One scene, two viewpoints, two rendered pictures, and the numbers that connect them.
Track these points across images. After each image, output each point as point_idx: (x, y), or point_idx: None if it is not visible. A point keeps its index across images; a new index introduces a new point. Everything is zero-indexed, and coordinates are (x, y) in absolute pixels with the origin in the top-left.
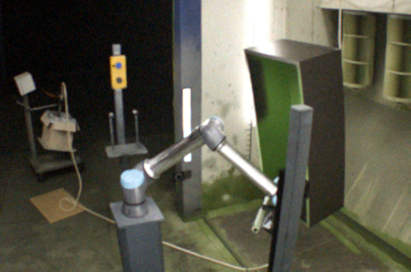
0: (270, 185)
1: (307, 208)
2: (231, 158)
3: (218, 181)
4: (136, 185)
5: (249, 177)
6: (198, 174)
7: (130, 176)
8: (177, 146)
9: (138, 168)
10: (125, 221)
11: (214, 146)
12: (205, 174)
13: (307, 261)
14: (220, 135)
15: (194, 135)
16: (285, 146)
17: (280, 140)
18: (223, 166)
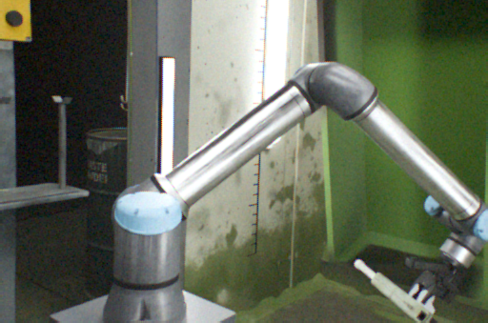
0: (467, 191)
1: (487, 260)
2: (393, 131)
3: (212, 260)
4: (173, 224)
5: (425, 175)
6: (180, 246)
7: (150, 204)
8: (244, 127)
9: None
10: None
11: (363, 102)
12: (192, 245)
13: None
14: (367, 79)
15: (286, 97)
16: (355, 166)
17: (349, 153)
18: (219, 227)
